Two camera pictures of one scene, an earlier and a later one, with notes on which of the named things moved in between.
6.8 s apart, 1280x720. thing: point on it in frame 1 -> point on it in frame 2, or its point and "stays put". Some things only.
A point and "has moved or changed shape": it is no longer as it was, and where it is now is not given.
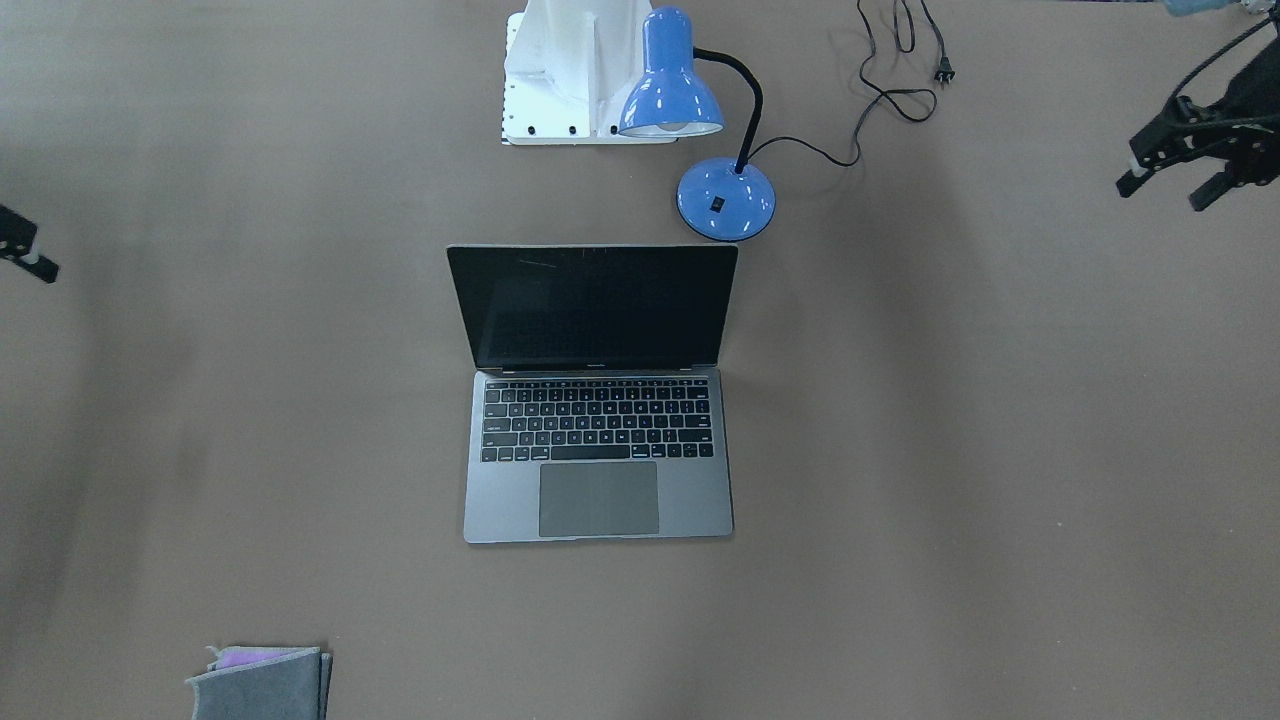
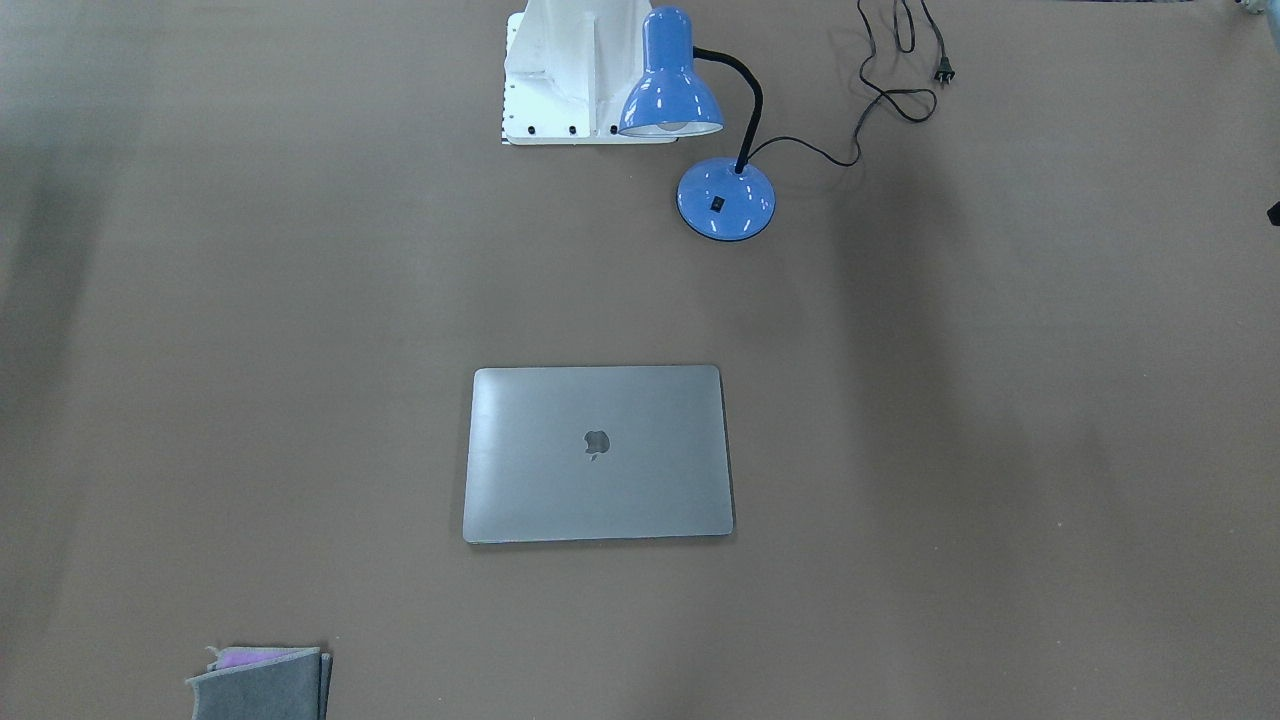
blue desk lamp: x=722 y=199 stays put
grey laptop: x=598 y=407 has moved or changed shape
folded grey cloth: x=264 y=683 stays put
